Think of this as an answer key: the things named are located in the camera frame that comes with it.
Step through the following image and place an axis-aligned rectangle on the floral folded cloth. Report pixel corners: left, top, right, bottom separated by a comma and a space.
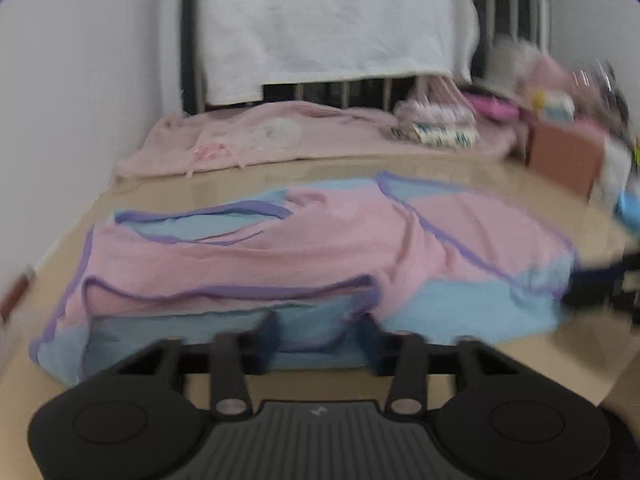
390, 122, 481, 150

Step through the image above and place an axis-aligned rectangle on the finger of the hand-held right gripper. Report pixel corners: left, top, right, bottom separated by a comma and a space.
562, 252, 628, 311

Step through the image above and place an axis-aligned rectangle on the pink bag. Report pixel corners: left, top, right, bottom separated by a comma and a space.
525, 57, 576, 106

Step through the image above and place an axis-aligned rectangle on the yellow and blue toy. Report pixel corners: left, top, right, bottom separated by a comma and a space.
531, 89, 576, 123

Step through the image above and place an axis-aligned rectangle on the pink fluffy sweater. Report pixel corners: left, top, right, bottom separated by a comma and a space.
114, 100, 521, 181

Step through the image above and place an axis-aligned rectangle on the brown cardboard box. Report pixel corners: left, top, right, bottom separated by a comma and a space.
527, 120, 608, 198

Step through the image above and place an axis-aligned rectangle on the white hanging cloth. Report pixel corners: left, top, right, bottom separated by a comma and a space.
197, 0, 482, 107

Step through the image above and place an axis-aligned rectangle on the reddish brown object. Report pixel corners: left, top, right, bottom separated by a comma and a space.
0, 267, 37, 325

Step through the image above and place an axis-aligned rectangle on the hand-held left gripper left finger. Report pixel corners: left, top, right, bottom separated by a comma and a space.
117, 311, 282, 420

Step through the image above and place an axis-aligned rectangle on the grey open box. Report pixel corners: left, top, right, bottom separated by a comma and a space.
475, 40, 532, 96

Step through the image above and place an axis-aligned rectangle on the magenta box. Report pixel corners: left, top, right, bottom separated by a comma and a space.
467, 92, 521, 121

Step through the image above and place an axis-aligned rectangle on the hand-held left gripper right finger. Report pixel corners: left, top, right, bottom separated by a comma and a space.
357, 312, 522, 420

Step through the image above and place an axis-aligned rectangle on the pink and blue garment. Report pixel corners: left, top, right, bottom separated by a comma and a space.
29, 170, 581, 386

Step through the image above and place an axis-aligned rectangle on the pink patterned folded cloth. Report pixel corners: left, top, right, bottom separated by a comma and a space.
395, 96, 476, 128

